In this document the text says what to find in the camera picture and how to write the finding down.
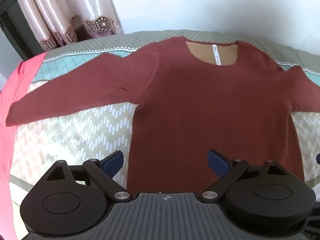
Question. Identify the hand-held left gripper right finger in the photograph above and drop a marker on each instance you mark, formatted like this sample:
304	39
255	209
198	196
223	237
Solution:
217	163

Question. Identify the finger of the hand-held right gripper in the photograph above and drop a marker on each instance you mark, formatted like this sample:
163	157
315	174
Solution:
318	158

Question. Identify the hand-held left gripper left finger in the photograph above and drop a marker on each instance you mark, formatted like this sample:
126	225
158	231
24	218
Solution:
113	163

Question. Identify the maroon long-sleeve sweater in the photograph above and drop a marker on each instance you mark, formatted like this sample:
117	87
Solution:
195	100

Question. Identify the patterned bed sheet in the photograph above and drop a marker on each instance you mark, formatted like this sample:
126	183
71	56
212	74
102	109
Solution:
100	130

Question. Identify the pink cloth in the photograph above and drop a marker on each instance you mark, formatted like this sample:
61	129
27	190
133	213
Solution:
10	105

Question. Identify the pink lace-trimmed curtain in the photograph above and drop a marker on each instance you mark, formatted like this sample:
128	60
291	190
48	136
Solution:
62	10

